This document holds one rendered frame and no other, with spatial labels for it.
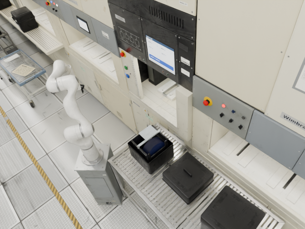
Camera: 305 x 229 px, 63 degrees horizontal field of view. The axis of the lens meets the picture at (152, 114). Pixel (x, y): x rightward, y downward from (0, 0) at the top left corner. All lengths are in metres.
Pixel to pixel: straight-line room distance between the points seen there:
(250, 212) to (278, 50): 0.99
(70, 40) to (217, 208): 2.79
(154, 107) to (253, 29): 1.40
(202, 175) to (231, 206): 0.36
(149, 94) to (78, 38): 1.54
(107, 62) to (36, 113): 1.55
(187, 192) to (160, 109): 0.86
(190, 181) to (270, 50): 1.12
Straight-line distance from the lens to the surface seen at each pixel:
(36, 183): 3.38
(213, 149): 2.11
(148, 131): 1.95
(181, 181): 1.96
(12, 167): 3.68
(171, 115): 2.32
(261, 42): 1.26
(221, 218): 1.71
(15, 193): 3.45
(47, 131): 3.80
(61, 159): 3.42
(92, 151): 2.19
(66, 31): 3.57
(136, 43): 2.01
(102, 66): 3.07
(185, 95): 1.74
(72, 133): 2.00
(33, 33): 4.34
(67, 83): 1.92
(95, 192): 2.68
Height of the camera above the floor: 2.61
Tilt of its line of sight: 48 degrees down
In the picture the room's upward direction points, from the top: 9 degrees counter-clockwise
